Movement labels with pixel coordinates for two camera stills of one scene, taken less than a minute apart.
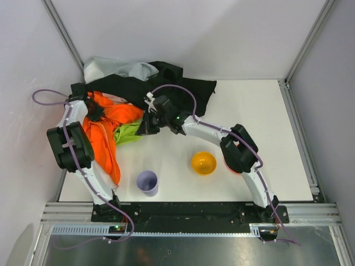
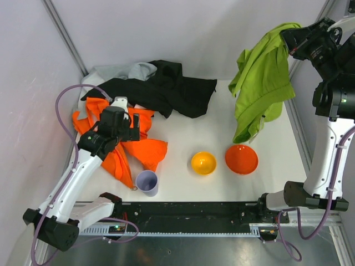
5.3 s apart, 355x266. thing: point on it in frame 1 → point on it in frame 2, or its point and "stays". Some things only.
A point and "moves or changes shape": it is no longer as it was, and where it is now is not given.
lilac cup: x=147 y=182 stays
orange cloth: x=101 y=133 moves or changes shape
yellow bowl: x=204 y=163 stays
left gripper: x=94 y=108 → x=135 y=127
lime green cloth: x=126 y=133 moves or changes shape
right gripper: x=148 y=125 → x=290 y=37
